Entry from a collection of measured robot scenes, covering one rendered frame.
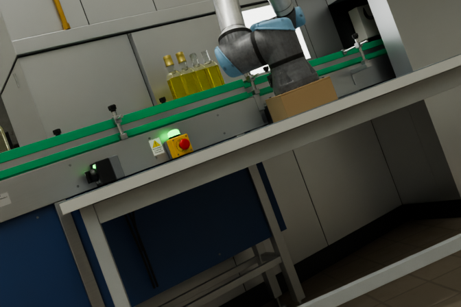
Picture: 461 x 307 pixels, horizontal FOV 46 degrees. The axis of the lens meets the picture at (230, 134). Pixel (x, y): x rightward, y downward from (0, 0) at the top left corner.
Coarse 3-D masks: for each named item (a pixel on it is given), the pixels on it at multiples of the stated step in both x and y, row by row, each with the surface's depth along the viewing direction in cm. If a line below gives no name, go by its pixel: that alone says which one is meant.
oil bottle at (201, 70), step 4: (196, 64) 228; (200, 64) 228; (192, 68) 228; (196, 68) 226; (200, 68) 227; (204, 68) 228; (196, 72) 226; (200, 72) 227; (204, 72) 228; (200, 76) 226; (204, 76) 227; (208, 76) 228; (200, 80) 226; (204, 80) 227; (208, 80) 228; (200, 84) 226; (204, 84) 227; (208, 84) 227; (212, 84) 228; (204, 88) 226; (208, 88) 227
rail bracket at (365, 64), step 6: (354, 36) 255; (360, 42) 254; (354, 48) 258; (360, 48) 255; (360, 54) 256; (366, 60) 255; (360, 66) 256; (366, 66) 253; (354, 72) 260; (354, 78) 262; (360, 78) 264
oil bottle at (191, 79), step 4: (184, 68) 225; (188, 68) 225; (180, 72) 225; (184, 72) 223; (188, 72) 224; (192, 72) 225; (184, 76) 223; (188, 76) 224; (192, 76) 225; (196, 76) 226; (188, 80) 223; (192, 80) 224; (196, 80) 225; (188, 84) 223; (192, 84) 224; (196, 84) 225; (188, 88) 224; (192, 88) 224; (196, 88) 224; (200, 88) 225; (192, 92) 223; (196, 92) 224
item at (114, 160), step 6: (114, 156) 181; (96, 162) 178; (102, 162) 179; (108, 162) 180; (114, 162) 181; (96, 168) 179; (102, 168) 179; (108, 168) 180; (114, 168) 181; (120, 168) 182; (102, 174) 178; (108, 174) 179; (114, 174) 180; (120, 174) 181; (102, 180) 178; (108, 180) 179; (114, 180) 180
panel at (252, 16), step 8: (256, 8) 266; (264, 8) 268; (248, 16) 263; (256, 16) 265; (264, 16) 267; (272, 16) 269; (248, 24) 262; (296, 32) 275; (304, 48) 275; (256, 72) 259
